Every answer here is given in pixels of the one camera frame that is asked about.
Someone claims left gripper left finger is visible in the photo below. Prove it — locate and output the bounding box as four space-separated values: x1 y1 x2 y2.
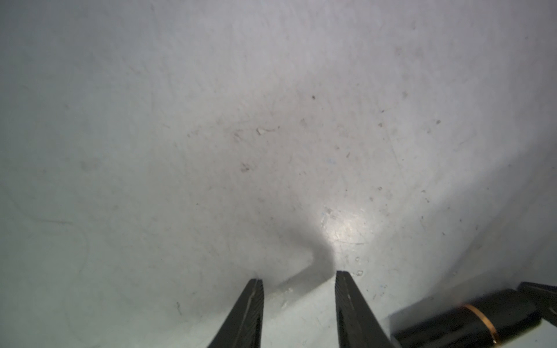
207 278 264 348

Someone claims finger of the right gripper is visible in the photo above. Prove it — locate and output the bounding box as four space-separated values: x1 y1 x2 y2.
518 282 557 326

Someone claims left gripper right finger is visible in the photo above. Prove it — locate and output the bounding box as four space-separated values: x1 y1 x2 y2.
335 271 393 348

